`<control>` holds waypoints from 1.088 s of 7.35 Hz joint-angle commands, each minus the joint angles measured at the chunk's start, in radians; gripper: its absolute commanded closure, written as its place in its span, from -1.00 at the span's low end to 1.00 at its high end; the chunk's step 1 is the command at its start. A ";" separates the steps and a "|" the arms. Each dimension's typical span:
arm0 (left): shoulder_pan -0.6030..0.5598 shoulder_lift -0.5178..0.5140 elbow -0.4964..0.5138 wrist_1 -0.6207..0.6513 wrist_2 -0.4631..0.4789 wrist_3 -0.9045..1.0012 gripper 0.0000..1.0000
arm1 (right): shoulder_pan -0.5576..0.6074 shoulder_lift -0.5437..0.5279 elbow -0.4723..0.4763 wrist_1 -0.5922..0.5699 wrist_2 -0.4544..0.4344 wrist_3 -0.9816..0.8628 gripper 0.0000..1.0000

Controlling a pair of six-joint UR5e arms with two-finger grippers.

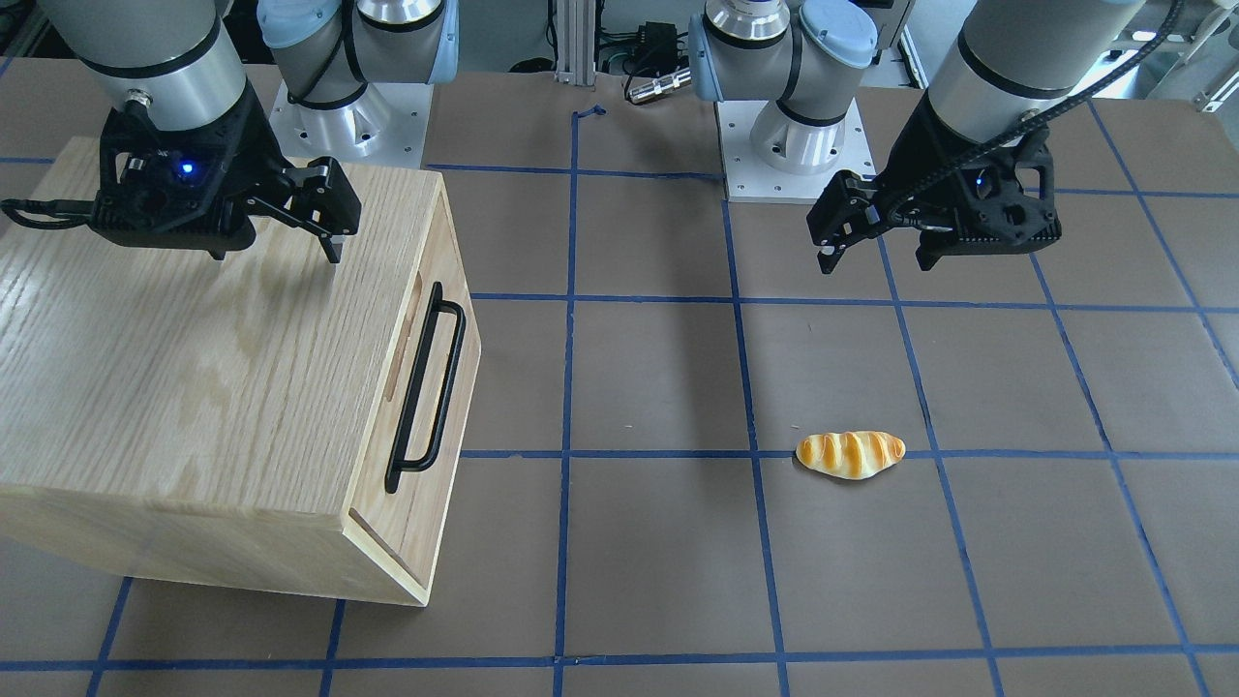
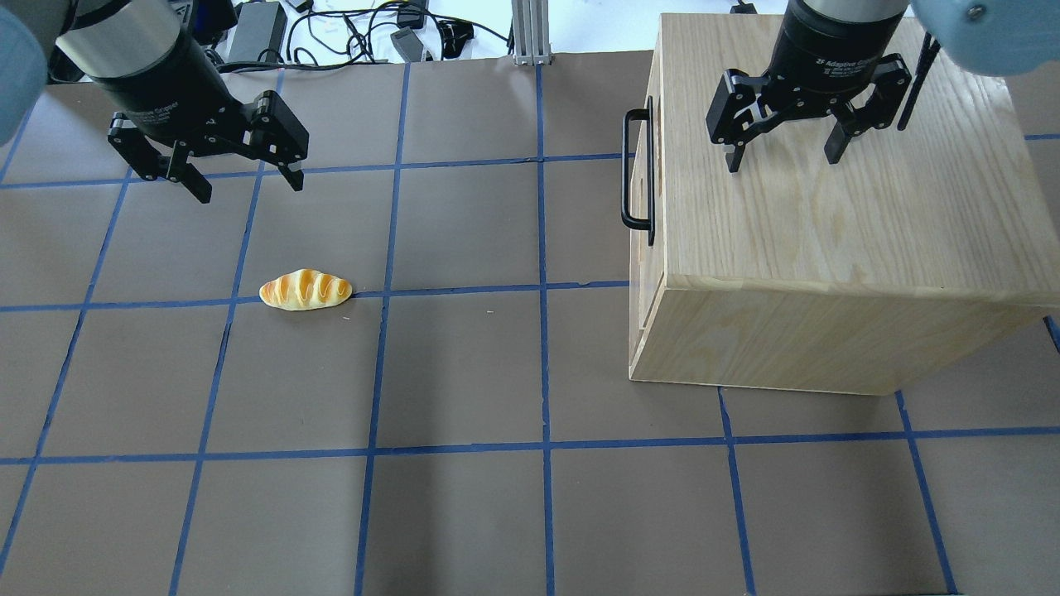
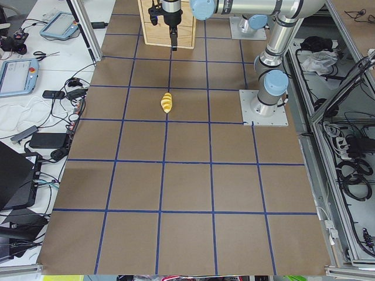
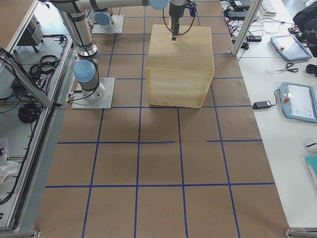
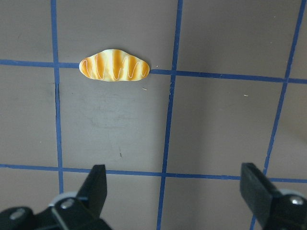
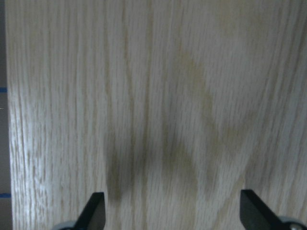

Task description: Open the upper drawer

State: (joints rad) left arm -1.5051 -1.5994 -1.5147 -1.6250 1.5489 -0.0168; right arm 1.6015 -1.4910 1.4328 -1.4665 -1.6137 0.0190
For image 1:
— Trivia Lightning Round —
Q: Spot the wooden drawer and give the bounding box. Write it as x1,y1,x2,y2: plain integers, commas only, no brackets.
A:
349,193,481,605

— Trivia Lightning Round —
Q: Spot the aluminium frame post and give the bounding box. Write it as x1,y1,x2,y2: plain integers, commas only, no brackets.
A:
553,0,597,88

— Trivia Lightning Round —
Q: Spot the silver cable connector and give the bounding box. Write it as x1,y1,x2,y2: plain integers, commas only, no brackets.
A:
624,68,693,106

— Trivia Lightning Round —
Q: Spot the black power adapter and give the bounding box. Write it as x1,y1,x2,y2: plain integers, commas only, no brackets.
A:
631,21,679,76

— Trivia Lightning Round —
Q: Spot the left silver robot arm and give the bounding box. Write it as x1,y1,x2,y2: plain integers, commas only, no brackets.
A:
686,1,1183,274

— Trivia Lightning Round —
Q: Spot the light wooden drawer cabinet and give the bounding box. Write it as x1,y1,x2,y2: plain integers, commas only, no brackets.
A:
1,163,450,603

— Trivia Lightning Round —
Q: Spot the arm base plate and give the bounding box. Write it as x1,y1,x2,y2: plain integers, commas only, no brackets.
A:
716,102,877,204
270,83,435,170

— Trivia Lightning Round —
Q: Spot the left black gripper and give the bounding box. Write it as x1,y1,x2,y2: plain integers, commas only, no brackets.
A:
808,97,1063,275

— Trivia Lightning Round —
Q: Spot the black metal drawer handle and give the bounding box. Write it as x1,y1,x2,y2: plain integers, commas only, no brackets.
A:
384,282,468,496

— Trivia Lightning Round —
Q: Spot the toy bread loaf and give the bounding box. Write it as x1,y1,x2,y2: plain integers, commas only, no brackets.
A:
794,431,907,482

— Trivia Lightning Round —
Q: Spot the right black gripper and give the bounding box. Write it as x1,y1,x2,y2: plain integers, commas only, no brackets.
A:
88,92,362,264

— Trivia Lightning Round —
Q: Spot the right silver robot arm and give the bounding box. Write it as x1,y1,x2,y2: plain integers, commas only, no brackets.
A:
2,1,458,262

